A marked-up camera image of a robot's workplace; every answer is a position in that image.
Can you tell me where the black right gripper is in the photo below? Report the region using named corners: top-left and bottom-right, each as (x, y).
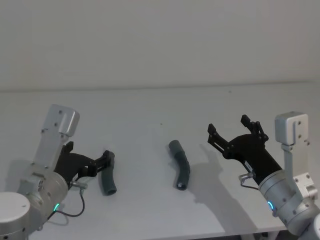
top-left (206, 114), bottom-right (285, 185)

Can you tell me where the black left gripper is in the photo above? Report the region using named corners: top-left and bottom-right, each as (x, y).
top-left (53, 140), bottom-right (117, 186)

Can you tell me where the dark grey curved rubber hose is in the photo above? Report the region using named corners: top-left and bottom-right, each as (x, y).
top-left (99, 152), bottom-right (119, 197)
top-left (167, 139), bottom-right (192, 192)

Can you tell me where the white table cloth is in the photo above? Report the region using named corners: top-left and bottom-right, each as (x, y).
top-left (0, 86), bottom-right (320, 240)

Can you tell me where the right gripper thin dark cable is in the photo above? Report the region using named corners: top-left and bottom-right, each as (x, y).
top-left (238, 170), bottom-right (261, 190)

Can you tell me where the gripper thin dark cable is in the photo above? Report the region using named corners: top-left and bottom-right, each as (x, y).
top-left (46, 180), bottom-right (89, 222)
top-left (238, 170), bottom-right (261, 190)

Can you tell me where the left gripper thin dark cable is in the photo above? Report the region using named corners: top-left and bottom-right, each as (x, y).
top-left (46, 180), bottom-right (89, 222)

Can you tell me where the plain pale wall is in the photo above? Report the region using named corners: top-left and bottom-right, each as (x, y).
top-left (0, 0), bottom-right (320, 91)

